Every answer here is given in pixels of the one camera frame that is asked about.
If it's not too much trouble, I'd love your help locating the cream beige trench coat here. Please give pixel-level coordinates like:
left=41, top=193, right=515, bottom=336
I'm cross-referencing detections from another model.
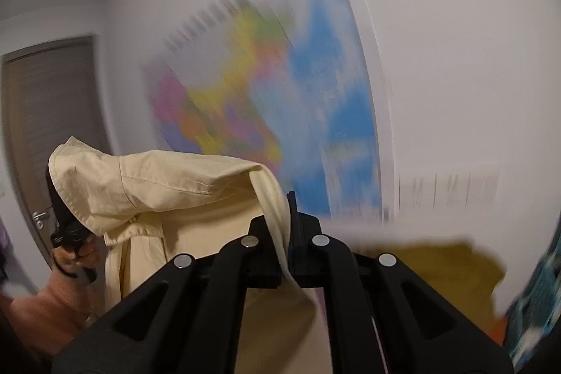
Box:
left=48, top=138, right=331, bottom=373

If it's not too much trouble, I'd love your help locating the person's left hand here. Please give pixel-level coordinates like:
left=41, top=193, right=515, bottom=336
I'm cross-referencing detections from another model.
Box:
left=51, top=236, right=100, bottom=278

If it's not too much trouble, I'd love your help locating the olive mustard jacket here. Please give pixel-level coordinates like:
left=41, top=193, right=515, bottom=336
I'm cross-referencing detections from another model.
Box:
left=359, top=240, right=506, bottom=334

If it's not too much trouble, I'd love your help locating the brown wooden door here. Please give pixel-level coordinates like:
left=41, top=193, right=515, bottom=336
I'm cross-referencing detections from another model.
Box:
left=1, top=35, right=110, bottom=259

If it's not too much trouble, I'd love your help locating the white wall socket panel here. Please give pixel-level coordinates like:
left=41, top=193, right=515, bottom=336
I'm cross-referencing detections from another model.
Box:
left=398, top=169, right=500, bottom=213

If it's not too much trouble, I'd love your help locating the colourful wall map poster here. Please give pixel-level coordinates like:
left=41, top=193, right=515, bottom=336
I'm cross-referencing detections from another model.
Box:
left=143, top=0, right=382, bottom=222

